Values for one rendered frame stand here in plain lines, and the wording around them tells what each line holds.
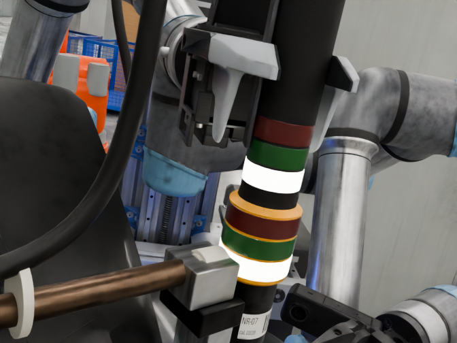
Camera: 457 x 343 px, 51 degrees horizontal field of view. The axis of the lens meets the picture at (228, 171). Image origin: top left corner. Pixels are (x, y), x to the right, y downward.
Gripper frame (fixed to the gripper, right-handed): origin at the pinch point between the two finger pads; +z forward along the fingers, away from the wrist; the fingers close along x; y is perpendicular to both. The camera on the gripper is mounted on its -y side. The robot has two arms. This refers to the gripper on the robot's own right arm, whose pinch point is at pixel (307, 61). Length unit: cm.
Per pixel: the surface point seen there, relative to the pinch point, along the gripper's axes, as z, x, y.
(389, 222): -161, -133, 72
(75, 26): -1125, 54, 49
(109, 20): -1102, -15, 21
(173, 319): -21.1, -0.7, 29.5
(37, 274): -2.0, 11.9, 13.4
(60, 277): -2.3, 10.7, 13.7
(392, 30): -164, -109, -14
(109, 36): -1100, -20, 55
